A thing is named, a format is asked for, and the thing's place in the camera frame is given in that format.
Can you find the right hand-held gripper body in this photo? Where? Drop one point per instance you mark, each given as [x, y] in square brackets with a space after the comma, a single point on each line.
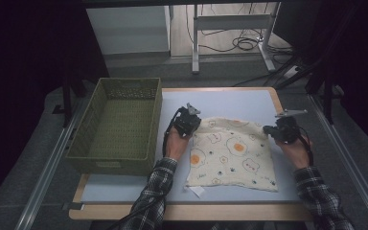
[287, 129]

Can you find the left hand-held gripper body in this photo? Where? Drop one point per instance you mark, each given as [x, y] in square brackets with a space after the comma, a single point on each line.
[184, 123]

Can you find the cream printed cloth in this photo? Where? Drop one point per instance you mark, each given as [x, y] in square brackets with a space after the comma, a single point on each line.
[233, 159]

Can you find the green woven basket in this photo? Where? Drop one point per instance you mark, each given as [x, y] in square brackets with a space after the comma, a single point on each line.
[121, 127]

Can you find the person's left hand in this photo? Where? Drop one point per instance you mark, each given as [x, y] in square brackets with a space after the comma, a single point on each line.
[176, 145]

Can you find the person's right hand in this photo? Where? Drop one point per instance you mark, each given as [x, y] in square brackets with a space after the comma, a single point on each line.
[298, 151]

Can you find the light blue table mat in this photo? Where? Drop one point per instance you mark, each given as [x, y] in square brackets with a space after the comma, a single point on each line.
[236, 102]

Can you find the black tripod stand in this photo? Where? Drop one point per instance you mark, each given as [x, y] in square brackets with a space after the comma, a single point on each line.
[327, 96]

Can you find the white power strip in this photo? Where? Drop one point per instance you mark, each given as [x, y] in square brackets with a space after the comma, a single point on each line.
[290, 72]

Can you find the white cabinet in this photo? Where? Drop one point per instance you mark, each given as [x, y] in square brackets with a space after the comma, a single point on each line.
[127, 30]

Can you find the black metal stand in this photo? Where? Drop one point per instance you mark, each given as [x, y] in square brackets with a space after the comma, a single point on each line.
[67, 102]

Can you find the black tape strip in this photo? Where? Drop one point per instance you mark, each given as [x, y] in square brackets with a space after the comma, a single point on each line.
[72, 206]

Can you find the aluminium floor rail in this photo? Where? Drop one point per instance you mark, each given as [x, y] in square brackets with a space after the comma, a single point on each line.
[44, 179]
[348, 159]

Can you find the white metal desk frame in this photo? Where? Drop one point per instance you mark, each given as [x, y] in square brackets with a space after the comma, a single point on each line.
[233, 21]

